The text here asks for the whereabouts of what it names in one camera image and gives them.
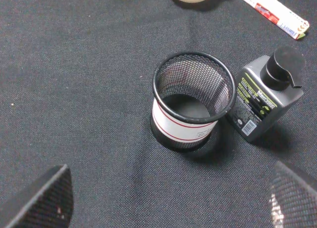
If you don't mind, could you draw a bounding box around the black mesh pen cup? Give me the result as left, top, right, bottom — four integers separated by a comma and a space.
151, 51, 237, 153

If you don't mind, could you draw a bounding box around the green candy stick box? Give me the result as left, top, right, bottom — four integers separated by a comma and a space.
243, 0, 310, 40

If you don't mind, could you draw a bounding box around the black tablecloth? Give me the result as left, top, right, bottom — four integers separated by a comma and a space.
0, 0, 317, 228

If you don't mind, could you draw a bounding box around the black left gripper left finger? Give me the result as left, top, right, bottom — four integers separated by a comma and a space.
0, 164, 74, 228

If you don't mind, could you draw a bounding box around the dark grey pump bottle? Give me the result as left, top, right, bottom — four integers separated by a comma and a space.
227, 46, 306, 142

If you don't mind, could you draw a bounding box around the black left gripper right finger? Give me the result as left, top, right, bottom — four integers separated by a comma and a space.
268, 161, 317, 228

